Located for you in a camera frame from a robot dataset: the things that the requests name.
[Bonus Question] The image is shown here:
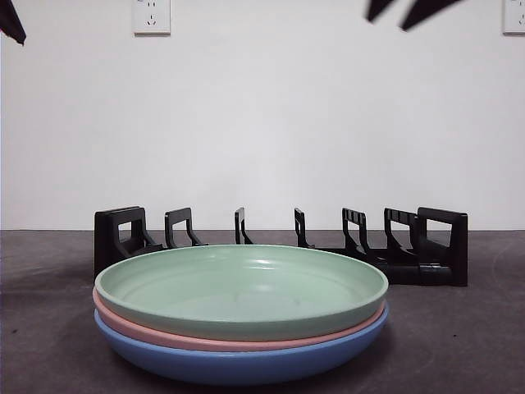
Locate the green plate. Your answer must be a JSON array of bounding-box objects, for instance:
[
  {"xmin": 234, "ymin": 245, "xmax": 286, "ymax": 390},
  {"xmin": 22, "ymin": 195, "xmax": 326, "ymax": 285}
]
[{"xmin": 94, "ymin": 244, "xmax": 389, "ymax": 341}]

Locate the pink plate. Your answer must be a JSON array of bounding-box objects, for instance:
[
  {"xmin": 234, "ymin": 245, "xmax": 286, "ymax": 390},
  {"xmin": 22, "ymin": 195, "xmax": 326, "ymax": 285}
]
[{"xmin": 92, "ymin": 286, "xmax": 389, "ymax": 353}]

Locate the blue plate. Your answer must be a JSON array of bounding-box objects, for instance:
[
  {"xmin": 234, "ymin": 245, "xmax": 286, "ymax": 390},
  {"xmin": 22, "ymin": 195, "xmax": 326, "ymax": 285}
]
[{"xmin": 94, "ymin": 305, "xmax": 390, "ymax": 386}]

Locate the black plastic dish rack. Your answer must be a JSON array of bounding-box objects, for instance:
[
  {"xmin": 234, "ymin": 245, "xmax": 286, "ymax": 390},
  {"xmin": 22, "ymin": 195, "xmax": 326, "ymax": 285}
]
[{"xmin": 94, "ymin": 205, "xmax": 469, "ymax": 287}]

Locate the white wall socket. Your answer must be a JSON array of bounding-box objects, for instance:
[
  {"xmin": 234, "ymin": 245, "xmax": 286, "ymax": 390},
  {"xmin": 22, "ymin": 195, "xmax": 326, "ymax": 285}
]
[
  {"xmin": 502, "ymin": 0, "xmax": 525, "ymax": 35},
  {"xmin": 133, "ymin": 0, "xmax": 172, "ymax": 37}
]

